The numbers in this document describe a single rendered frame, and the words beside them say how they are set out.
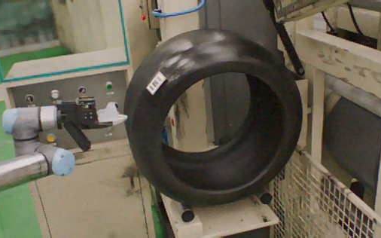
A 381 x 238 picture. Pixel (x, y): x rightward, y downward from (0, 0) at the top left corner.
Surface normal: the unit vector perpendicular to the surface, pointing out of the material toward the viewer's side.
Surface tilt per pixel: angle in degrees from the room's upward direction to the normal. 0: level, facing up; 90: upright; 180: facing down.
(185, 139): 90
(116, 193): 90
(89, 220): 91
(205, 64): 80
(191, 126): 90
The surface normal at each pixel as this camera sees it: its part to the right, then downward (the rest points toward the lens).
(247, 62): 0.29, 0.18
